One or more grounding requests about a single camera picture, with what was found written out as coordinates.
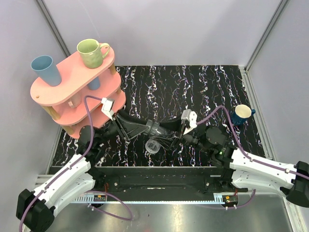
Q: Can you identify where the pink three-tier wooden shelf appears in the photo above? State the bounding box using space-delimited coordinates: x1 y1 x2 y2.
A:
30 48 126 139

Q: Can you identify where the pale pink mug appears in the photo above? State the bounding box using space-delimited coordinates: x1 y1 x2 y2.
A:
68 93 82 108

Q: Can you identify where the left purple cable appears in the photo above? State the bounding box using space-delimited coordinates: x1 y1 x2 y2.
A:
18 95 134 232

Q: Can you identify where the dark blue mug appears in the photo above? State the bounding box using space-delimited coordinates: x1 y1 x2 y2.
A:
231 104 256 126

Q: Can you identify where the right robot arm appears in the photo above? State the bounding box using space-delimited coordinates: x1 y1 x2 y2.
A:
151 123 309 208

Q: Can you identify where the purple cable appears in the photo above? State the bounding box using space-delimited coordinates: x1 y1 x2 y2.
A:
197 106 309 210
18 95 134 232

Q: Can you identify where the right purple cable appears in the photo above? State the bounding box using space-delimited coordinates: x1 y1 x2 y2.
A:
197 106 309 210

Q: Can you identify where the clear elbow pipe fitting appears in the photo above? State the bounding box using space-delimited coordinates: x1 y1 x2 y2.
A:
145 131 174 154

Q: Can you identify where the black marble pattern mat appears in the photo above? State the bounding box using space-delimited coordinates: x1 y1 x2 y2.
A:
54 65 269 168

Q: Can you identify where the light blue plastic cup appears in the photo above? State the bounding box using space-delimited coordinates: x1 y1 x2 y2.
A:
31 55 62 87

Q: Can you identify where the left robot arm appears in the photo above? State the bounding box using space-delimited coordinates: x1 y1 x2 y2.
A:
16 110 153 232

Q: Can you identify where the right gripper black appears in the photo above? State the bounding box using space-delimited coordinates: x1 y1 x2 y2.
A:
151 112 211 153

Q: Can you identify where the green ceramic mug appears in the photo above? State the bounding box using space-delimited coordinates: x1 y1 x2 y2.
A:
77 39 111 69

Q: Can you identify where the small blue cup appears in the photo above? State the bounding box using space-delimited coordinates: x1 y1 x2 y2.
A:
87 76 100 90

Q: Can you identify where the white slotted cable duct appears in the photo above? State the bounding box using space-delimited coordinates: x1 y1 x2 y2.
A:
71 193 239 205

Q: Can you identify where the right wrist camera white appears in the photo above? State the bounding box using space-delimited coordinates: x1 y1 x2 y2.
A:
181 109 197 135

